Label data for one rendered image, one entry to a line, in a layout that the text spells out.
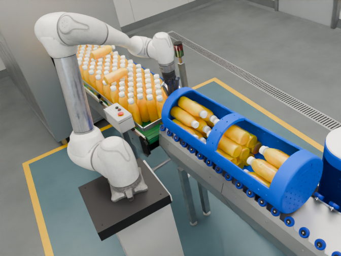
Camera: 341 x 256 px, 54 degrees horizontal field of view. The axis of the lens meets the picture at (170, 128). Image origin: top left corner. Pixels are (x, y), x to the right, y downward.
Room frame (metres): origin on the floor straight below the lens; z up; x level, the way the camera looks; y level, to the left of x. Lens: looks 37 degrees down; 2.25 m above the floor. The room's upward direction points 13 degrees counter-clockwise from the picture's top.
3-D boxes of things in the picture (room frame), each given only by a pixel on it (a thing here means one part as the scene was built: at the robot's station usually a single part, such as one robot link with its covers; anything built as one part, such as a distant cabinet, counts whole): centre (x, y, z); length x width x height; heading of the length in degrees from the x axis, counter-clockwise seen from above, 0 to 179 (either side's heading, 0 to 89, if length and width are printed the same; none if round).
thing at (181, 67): (2.26, -0.18, 0.55); 0.04 x 0.04 x 1.10; 28
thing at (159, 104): (1.86, 0.03, 1.00); 0.07 x 0.07 x 0.19
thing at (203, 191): (1.73, -0.14, 0.31); 0.06 x 0.06 x 0.63; 28
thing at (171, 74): (1.70, -0.06, 1.32); 0.08 x 0.07 x 0.09; 118
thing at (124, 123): (1.80, 0.31, 1.05); 0.20 x 0.10 x 0.10; 28
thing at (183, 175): (1.66, -0.02, 0.31); 0.06 x 0.06 x 0.63; 28
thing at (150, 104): (1.89, 0.09, 1.00); 0.07 x 0.07 x 0.19
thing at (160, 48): (1.70, -0.05, 1.50); 0.13 x 0.11 x 0.16; 47
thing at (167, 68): (1.69, -0.06, 1.39); 0.09 x 0.09 x 0.06
